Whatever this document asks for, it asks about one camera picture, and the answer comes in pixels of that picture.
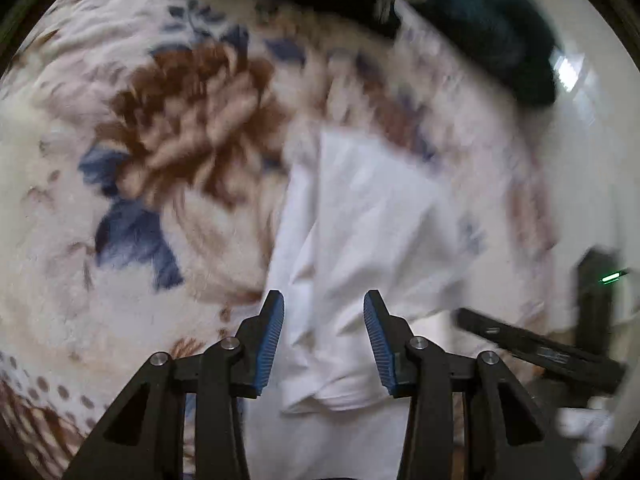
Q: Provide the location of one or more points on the floral bed blanket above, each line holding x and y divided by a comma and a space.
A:
146, 149

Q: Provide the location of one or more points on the white t-shirt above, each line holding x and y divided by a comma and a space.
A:
358, 215

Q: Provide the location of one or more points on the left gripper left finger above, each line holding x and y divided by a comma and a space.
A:
140, 436

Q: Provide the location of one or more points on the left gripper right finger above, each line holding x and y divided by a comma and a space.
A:
505, 433

